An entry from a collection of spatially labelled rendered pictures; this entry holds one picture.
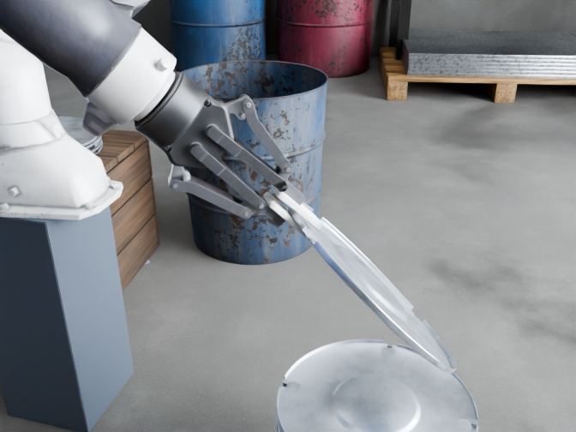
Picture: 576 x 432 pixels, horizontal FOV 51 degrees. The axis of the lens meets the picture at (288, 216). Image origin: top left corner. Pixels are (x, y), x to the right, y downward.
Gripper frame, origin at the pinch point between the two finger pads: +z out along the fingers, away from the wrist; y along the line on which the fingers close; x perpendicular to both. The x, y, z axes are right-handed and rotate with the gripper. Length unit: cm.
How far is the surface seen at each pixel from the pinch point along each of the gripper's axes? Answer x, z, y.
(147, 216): 95, 18, -42
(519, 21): 300, 181, 146
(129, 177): 87, 5, -34
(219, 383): 38, 36, -44
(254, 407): 30, 40, -40
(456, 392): 0.8, 41.8, -5.5
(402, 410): -1.2, 34.6, -11.9
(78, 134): 91, -11, -34
